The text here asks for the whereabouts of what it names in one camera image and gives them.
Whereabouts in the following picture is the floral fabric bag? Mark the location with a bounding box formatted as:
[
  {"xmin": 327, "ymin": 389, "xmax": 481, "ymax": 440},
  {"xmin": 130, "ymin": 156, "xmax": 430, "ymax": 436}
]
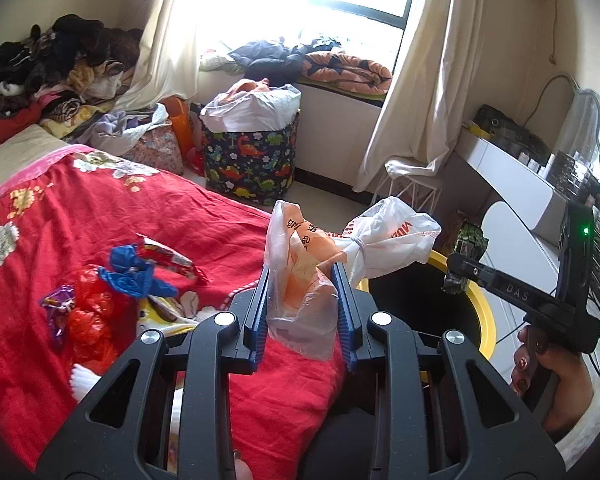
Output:
[{"xmin": 122, "ymin": 124, "xmax": 184, "ymax": 176}]

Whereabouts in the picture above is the right cream curtain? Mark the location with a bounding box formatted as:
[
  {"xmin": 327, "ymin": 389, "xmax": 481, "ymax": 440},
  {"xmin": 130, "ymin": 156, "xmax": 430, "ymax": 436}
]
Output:
[{"xmin": 353, "ymin": 0, "xmax": 484, "ymax": 192}]

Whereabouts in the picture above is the left hand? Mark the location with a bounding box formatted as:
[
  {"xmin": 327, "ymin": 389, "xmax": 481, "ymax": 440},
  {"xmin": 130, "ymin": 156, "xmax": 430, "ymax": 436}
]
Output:
[{"xmin": 234, "ymin": 450, "xmax": 253, "ymax": 480}]

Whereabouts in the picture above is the cream curtain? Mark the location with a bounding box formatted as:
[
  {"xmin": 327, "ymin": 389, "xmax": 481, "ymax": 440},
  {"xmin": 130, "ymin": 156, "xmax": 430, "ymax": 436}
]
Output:
[
  {"xmin": 353, "ymin": 0, "xmax": 484, "ymax": 192},
  {"xmin": 114, "ymin": 0, "xmax": 201, "ymax": 110}
]

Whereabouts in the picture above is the orange patterned folded quilt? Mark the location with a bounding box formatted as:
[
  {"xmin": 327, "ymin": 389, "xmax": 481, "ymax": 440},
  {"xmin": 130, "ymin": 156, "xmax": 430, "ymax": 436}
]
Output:
[{"xmin": 301, "ymin": 51, "xmax": 392, "ymax": 96}]

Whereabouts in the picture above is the blue plastic bag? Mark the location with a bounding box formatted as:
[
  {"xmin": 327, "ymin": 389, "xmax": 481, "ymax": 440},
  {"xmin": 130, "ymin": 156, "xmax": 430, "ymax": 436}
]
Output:
[{"xmin": 97, "ymin": 245, "xmax": 178, "ymax": 299}]

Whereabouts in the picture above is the left cream curtain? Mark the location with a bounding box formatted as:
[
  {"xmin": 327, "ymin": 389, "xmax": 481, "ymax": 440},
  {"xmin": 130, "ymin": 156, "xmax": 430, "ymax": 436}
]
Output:
[{"xmin": 114, "ymin": 0, "xmax": 201, "ymax": 110}]

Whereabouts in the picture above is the pile of dark clothes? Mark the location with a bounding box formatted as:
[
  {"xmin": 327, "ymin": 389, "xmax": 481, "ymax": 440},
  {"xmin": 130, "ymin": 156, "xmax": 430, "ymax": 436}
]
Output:
[{"xmin": 0, "ymin": 14, "xmax": 143, "ymax": 119}]

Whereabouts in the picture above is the red floral bed blanket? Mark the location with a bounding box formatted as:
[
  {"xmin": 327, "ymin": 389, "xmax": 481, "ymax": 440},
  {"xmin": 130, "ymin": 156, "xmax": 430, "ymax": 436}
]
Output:
[{"xmin": 0, "ymin": 146, "xmax": 344, "ymax": 479}]

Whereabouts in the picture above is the purple snack wrapper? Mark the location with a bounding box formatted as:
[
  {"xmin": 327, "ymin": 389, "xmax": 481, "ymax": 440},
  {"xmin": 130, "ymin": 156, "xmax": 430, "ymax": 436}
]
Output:
[{"xmin": 38, "ymin": 285, "xmax": 76, "ymax": 346}]

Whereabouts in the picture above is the white orange plastic bag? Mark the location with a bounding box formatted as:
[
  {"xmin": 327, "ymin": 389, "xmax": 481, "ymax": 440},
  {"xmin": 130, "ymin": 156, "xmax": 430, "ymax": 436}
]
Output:
[{"xmin": 264, "ymin": 196, "xmax": 441, "ymax": 361}]

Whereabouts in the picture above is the vanity mirror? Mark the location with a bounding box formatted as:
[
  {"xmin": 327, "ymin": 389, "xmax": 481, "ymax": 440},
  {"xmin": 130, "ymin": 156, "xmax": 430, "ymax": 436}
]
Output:
[{"xmin": 555, "ymin": 88, "xmax": 600, "ymax": 181}]

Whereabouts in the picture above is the yellow white snack wrapper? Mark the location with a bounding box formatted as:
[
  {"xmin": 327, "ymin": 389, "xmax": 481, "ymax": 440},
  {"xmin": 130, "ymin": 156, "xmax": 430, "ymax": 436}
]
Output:
[{"xmin": 135, "ymin": 297, "xmax": 199, "ymax": 337}]

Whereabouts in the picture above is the white wire side table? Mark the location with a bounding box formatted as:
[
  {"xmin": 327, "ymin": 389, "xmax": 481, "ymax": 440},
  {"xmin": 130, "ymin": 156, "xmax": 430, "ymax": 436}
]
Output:
[{"xmin": 370, "ymin": 157, "xmax": 443, "ymax": 216}]

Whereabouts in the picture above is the red plastic bag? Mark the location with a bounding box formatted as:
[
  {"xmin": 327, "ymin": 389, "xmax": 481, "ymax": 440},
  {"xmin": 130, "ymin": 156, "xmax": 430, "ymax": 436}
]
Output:
[{"xmin": 65, "ymin": 264, "xmax": 137, "ymax": 374}]

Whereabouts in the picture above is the green black snack wrapper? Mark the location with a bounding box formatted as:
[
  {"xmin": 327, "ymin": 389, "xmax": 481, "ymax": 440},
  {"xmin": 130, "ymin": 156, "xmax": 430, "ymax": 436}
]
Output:
[{"xmin": 442, "ymin": 220, "xmax": 489, "ymax": 295}]

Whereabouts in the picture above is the colourful snack packet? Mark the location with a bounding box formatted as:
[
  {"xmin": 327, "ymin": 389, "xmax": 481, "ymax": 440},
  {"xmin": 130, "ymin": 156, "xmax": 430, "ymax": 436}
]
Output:
[{"xmin": 136, "ymin": 234, "xmax": 209, "ymax": 283}]

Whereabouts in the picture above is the yellow rimmed black trash bin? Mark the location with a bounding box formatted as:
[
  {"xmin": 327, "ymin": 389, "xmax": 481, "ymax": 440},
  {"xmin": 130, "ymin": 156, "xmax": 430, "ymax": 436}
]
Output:
[{"xmin": 358, "ymin": 252, "xmax": 496, "ymax": 359}]

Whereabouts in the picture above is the dark blue jacket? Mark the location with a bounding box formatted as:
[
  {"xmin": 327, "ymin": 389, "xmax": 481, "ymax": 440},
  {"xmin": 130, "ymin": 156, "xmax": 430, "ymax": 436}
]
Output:
[{"xmin": 227, "ymin": 37, "xmax": 341, "ymax": 87}]

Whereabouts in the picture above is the white foam net bundle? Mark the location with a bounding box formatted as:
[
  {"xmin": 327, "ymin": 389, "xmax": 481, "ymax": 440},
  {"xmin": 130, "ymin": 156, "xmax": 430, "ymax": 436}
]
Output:
[{"xmin": 69, "ymin": 364, "xmax": 102, "ymax": 403}]

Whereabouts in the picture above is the right hand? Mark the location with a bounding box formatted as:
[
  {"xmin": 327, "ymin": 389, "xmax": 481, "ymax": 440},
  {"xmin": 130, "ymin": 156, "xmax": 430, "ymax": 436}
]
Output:
[{"xmin": 509, "ymin": 326, "xmax": 596, "ymax": 443}]

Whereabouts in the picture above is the dinosaur print laundry basket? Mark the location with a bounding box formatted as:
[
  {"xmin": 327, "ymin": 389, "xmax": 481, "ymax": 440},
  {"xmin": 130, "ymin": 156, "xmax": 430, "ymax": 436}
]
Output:
[{"xmin": 199, "ymin": 78, "xmax": 301, "ymax": 207}]

